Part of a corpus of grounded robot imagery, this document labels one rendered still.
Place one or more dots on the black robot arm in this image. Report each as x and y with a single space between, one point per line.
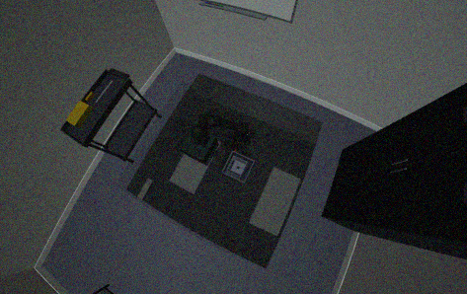
242 129

